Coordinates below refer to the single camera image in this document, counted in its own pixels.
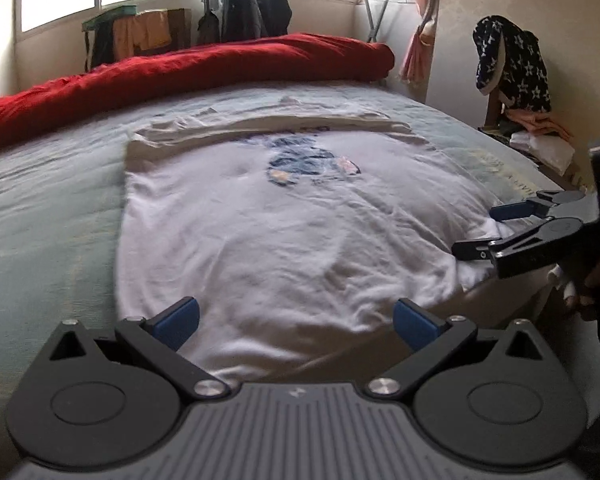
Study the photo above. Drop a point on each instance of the white cloth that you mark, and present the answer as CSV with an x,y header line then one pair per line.
x,y
545,150

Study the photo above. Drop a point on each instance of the orange cloth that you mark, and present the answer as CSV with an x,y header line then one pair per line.
x,y
145,32

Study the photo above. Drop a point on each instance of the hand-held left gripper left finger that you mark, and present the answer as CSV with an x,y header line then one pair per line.
x,y
177,320

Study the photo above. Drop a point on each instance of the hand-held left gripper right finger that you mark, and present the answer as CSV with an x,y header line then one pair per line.
x,y
412,322

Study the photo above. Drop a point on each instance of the wooden chair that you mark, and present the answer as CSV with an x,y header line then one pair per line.
x,y
492,115

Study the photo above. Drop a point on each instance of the red quilt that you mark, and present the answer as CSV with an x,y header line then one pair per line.
x,y
180,75

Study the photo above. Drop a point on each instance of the star-print dark garment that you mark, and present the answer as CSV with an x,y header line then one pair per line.
x,y
520,65

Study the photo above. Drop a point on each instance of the peach cloth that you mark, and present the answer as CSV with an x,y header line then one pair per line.
x,y
535,122

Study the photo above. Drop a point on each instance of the white printed t-shirt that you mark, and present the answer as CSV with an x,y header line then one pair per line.
x,y
280,235

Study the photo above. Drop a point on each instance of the pink curtain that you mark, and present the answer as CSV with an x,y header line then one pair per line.
x,y
420,45

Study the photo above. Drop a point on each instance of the hanging dark jackets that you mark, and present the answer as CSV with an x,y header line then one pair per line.
x,y
250,10

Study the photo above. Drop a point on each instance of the teal plaid bed blanket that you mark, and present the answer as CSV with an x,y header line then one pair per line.
x,y
45,210

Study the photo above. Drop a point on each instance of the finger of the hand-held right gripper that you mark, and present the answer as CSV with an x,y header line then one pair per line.
x,y
510,211
480,250

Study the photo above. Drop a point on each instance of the metal drying rack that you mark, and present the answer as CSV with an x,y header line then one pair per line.
x,y
375,15

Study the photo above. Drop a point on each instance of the person's right hand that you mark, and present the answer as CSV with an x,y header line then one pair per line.
x,y
597,280

